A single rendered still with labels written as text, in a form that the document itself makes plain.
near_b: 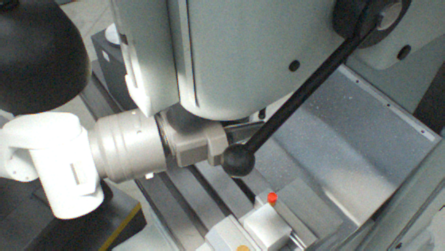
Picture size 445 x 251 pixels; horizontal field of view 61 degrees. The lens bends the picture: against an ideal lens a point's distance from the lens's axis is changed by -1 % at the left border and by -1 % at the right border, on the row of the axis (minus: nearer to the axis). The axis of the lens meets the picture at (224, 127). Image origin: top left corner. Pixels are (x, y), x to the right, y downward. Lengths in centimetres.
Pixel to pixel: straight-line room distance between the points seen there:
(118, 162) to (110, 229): 94
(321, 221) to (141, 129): 41
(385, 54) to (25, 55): 34
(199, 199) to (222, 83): 52
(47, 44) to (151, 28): 10
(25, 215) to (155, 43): 102
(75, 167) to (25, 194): 89
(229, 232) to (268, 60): 41
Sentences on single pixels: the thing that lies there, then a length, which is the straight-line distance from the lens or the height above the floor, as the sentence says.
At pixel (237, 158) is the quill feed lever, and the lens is 31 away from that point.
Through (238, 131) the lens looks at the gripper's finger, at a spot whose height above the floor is 124.
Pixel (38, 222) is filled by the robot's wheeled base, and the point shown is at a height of 59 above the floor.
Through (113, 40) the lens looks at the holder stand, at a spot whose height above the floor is 111.
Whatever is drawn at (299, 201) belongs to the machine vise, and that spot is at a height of 98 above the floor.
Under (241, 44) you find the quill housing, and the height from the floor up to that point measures 145.
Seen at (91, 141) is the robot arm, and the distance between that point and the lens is 48.
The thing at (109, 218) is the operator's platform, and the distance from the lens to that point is 142.
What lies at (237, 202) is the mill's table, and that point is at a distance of 81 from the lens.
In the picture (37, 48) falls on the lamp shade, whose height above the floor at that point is 149.
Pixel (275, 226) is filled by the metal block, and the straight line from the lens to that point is 64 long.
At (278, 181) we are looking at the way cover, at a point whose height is 85.
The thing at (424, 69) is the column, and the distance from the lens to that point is 77.
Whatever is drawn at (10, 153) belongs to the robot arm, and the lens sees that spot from 55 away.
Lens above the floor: 164
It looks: 51 degrees down
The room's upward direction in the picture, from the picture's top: straight up
